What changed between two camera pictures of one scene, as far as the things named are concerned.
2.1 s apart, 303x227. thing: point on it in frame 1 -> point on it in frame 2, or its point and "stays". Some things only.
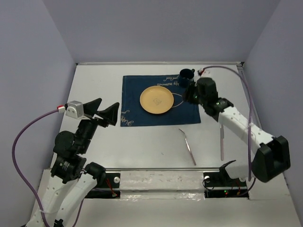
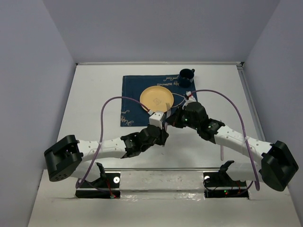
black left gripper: (110, 114) -> (163, 136)
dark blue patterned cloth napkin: (132, 114) stays
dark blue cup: (186, 75) stays
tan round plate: (156, 100) stays
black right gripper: (188, 95) -> (173, 118)
